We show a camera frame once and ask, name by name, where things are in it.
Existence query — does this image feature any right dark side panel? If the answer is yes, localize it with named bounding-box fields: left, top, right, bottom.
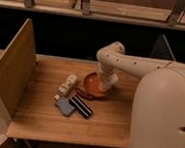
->
left=150, top=34, right=175, bottom=61

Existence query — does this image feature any blue grey flat object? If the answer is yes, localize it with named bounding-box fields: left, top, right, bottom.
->
left=55, top=95, right=75, bottom=117

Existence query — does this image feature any wooden back shelf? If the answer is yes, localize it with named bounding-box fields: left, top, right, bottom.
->
left=0, top=0, right=185, bottom=31

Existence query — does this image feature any cream toy block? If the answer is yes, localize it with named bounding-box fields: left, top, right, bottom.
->
left=58, top=74, right=78, bottom=97

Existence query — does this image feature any black rectangular bar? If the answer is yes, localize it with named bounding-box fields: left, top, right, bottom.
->
left=70, top=96, right=93, bottom=119

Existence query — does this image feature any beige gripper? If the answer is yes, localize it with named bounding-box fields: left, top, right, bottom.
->
left=98, top=72, right=119, bottom=92

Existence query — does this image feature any left wooden side panel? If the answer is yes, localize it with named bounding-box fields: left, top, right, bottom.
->
left=0, top=19, right=36, bottom=120

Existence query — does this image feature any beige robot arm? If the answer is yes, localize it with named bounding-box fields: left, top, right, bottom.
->
left=96, top=42, right=185, bottom=148

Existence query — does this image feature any orange ceramic cup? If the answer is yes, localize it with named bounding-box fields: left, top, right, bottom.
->
left=83, top=72, right=107, bottom=98

